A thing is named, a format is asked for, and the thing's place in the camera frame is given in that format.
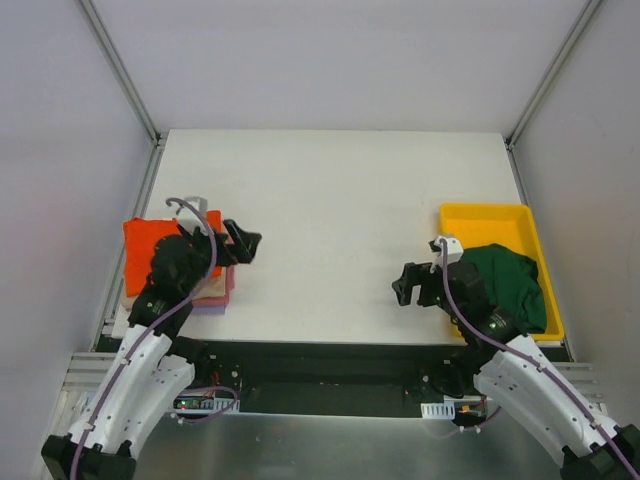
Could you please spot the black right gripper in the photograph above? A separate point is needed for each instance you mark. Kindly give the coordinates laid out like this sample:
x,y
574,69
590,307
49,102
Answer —
x,y
425,285

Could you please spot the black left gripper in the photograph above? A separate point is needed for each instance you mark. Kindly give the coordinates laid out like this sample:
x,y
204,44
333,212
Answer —
x,y
228,245

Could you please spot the orange t shirt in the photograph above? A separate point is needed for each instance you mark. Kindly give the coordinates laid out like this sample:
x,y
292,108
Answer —
x,y
141,237

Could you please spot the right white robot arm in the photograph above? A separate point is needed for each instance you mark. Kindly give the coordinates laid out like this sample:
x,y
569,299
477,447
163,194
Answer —
x,y
502,362

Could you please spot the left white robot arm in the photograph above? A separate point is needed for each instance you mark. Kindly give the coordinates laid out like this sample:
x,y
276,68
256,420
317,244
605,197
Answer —
x,y
154,364

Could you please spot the pink folded t shirt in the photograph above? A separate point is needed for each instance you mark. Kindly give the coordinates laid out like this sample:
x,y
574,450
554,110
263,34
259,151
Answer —
x,y
220,295

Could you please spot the beige folded t shirt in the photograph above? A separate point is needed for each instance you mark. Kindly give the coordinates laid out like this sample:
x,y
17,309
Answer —
x,y
210,287

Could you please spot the lilac folded t shirt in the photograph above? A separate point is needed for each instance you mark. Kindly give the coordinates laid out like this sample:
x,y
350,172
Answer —
x,y
209,307

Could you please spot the green t shirt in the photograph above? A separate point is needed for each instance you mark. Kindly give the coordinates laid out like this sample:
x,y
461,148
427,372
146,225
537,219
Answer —
x,y
511,282

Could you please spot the yellow plastic bin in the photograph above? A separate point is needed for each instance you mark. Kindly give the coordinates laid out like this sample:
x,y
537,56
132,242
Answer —
x,y
512,226

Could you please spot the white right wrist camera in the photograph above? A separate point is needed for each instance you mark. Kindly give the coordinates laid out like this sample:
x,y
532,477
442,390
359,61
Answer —
x,y
448,249

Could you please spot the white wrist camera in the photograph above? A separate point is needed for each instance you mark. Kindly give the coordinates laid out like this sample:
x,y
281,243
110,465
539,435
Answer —
x,y
191,214
448,249

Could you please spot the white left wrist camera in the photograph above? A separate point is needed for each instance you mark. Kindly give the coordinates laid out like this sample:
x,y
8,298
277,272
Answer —
x,y
191,214

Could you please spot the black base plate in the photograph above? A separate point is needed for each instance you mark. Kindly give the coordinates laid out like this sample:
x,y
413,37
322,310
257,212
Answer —
x,y
355,380

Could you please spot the right white cable duct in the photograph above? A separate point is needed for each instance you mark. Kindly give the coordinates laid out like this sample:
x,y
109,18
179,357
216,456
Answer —
x,y
438,411

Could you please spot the white cable duct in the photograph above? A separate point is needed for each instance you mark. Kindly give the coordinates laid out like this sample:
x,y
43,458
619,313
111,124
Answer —
x,y
201,405
438,411

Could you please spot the left white cable duct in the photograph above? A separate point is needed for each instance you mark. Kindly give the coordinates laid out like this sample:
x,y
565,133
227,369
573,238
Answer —
x,y
201,405

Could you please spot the right aluminium frame post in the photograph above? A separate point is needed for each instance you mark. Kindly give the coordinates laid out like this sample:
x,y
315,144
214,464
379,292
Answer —
x,y
560,59

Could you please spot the aluminium frame post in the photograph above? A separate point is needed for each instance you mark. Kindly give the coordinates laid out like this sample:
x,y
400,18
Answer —
x,y
560,59
106,44

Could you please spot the left aluminium frame post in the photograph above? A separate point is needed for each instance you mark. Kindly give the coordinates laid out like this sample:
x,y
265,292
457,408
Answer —
x,y
106,44

